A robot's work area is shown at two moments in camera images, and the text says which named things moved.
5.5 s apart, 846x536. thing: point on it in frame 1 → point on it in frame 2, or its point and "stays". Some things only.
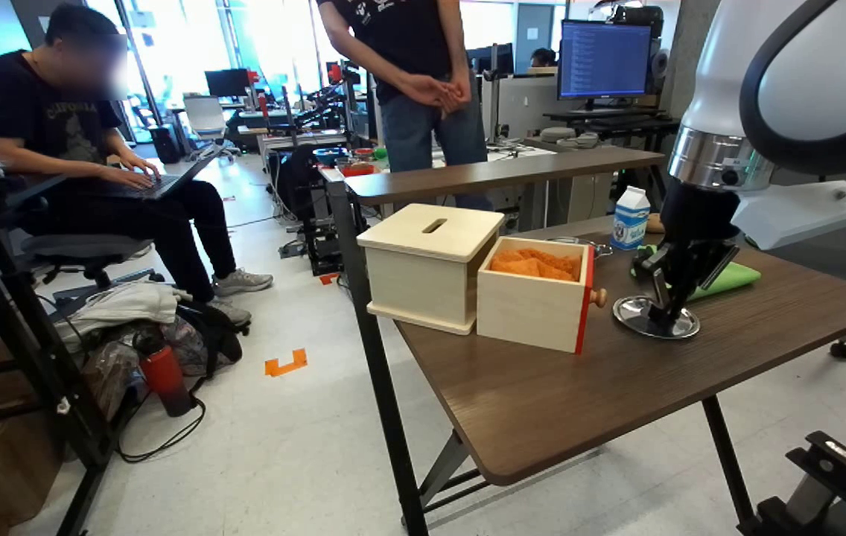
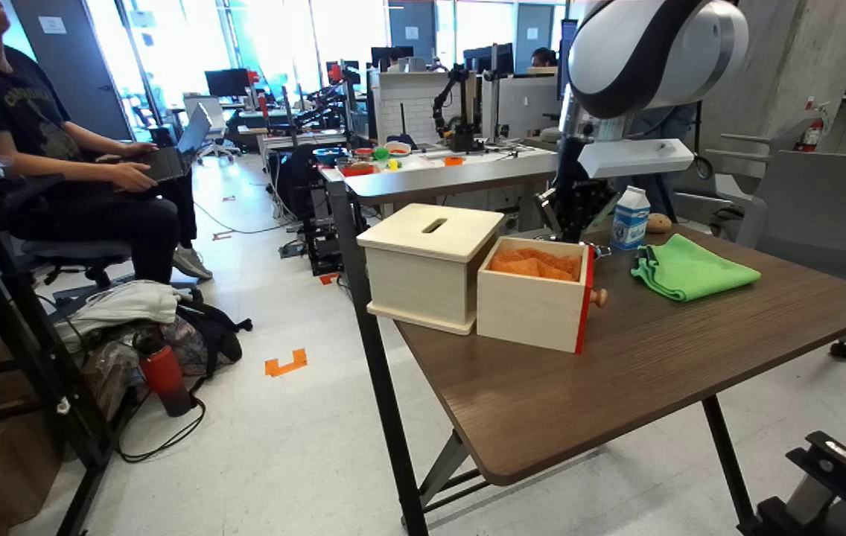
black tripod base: (835, 496) stays
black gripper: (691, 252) → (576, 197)
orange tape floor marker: (272, 367) stays
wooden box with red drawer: (447, 269) stays
